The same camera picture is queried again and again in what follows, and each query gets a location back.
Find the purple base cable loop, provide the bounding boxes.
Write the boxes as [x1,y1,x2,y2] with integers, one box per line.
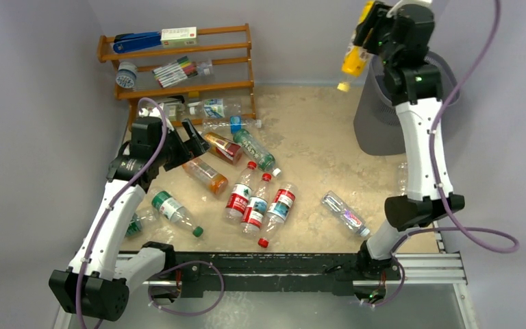
[147,260,225,318]

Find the yellow lemon drink bottle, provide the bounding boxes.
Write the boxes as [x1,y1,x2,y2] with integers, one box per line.
[337,1,374,92]

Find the grey mesh waste bin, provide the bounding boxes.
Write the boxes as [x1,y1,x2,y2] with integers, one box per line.
[353,51,457,156]

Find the red cap water bottle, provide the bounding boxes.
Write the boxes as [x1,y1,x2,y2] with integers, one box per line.
[225,161,257,223]

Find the white red box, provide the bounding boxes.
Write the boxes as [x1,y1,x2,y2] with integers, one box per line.
[160,27,198,49]

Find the blue white label bottle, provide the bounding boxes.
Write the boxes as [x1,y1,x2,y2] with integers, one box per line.
[188,98,242,119]

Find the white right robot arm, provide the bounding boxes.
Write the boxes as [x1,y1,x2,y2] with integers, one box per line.
[353,1,464,279]

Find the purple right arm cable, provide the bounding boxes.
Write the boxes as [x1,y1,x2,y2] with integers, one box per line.
[388,0,521,255]

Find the orange juice bottle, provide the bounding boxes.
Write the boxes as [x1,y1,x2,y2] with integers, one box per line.
[182,158,228,195]

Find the blue stapler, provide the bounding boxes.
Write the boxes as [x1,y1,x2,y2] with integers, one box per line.
[112,32,161,53]

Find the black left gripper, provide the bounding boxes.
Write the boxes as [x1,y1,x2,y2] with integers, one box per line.
[153,119,210,171]

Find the clear bottle blue label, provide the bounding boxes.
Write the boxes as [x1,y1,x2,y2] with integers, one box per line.
[202,116,262,134]

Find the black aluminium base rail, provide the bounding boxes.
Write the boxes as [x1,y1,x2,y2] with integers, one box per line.
[129,251,466,298]

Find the red label tea bottle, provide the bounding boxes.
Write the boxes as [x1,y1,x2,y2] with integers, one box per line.
[203,132,243,165]

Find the clear crushed bottle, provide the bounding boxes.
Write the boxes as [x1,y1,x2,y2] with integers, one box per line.
[397,162,408,195]

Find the red cap scenic bottle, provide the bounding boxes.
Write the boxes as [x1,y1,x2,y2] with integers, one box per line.
[240,173,272,235]

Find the green white carton box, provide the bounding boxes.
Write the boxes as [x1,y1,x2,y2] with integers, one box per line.
[144,103,185,122]

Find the wooden shelf rack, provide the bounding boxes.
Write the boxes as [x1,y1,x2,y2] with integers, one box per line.
[97,24,254,127]

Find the clear purple label bottle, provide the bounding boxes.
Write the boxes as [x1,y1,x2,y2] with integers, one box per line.
[321,191,371,238]

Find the pack of coloured markers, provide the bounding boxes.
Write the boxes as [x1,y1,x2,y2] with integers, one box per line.
[151,56,199,88]

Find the green label tea bottle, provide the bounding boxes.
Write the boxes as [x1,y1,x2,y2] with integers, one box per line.
[233,129,281,177]

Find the green label water bottle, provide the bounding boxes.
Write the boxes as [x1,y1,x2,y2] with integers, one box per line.
[148,187,204,238]

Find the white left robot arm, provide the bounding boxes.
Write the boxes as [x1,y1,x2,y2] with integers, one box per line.
[49,117,210,321]

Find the dark green label bottle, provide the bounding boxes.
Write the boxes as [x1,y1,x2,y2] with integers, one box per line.
[125,208,160,238]

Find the red scenic label bottle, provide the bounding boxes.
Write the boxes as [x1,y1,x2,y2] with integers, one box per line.
[258,182,299,249]

